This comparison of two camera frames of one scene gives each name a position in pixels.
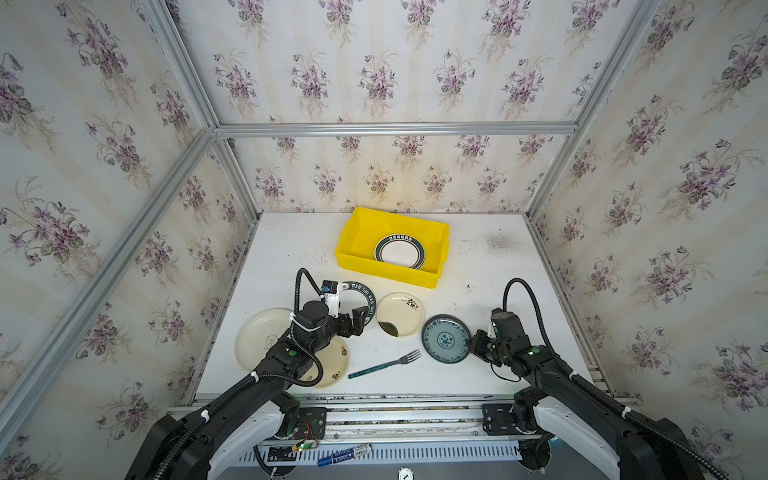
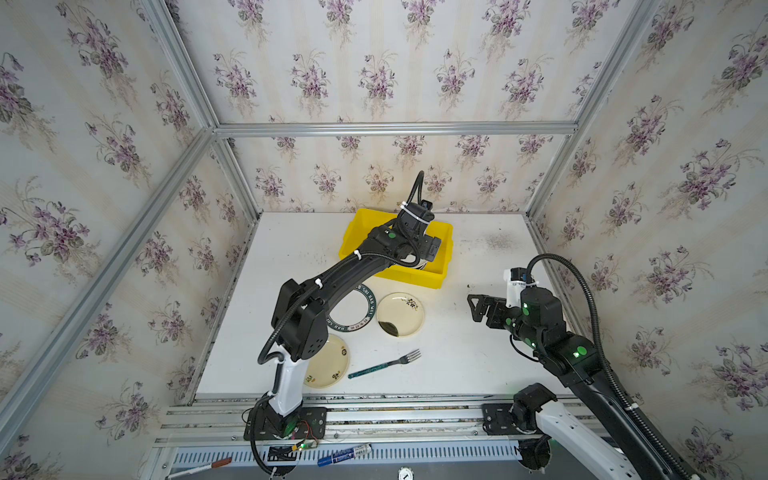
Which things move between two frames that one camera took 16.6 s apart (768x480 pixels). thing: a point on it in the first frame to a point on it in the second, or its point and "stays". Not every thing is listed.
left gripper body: x=349 y=323 to x=429 y=248
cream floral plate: x=335 y=360 stays
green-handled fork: x=409 y=357 stays
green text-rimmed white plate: x=354 y=295 stays
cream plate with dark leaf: x=400 y=314 stays
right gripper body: x=482 y=345 to x=496 y=309
